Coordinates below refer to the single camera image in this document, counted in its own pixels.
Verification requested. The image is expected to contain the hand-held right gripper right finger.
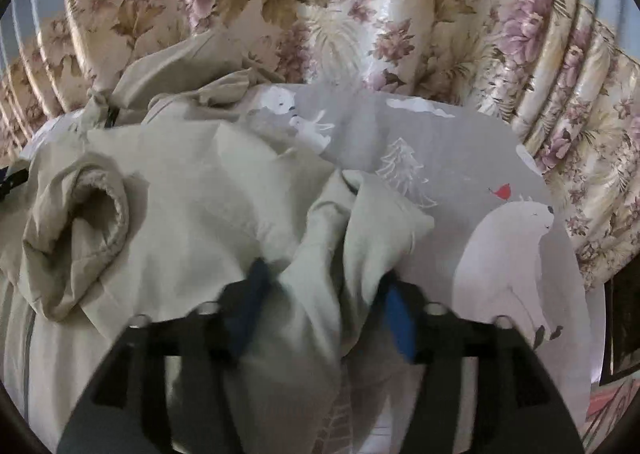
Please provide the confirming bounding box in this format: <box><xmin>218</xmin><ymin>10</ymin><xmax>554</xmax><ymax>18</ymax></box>
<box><xmin>382</xmin><ymin>274</ymin><xmax>586</xmax><ymax>454</ymax></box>

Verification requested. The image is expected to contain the grey animal print bed sheet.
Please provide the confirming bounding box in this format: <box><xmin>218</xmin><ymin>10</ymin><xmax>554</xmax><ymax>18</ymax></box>
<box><xmin>20</xmin><ymin>84</ymin><xmax>593</xmax><ymax>454</ymax></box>

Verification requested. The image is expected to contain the beige jacket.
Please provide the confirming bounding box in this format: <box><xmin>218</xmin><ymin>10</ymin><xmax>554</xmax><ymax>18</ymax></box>
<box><xmin>0</xmin><ymin>26</ymin><xmax>436</xmax><ymax>454</ymax></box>

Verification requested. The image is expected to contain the pink patterned cloth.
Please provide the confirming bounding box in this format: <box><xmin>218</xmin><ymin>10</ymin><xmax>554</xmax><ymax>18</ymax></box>
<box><xmin>582</xmin><ymin>376</ymin><xmax>638</xmax><ymax>440</ymax></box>

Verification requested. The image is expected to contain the dark wooden furniture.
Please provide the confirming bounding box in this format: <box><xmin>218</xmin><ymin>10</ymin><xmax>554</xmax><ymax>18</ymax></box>
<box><xmin>600</xmin><ymin>271</ymin><xmax>640</xmax><ymax>385</ymax></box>

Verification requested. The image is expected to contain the blue and floral pleated curtain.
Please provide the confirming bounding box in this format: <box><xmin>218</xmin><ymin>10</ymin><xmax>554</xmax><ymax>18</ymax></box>
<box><xmin>0</xmin><ymin>0</ymin><xmax>640</xmax><ymax>292</ymax></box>

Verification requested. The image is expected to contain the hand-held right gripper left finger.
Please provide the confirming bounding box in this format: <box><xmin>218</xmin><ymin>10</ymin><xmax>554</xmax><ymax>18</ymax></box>
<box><xmin>57</xmin><ymin>258</ymin><xmax>273</xmax><ymax>454</ymax></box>

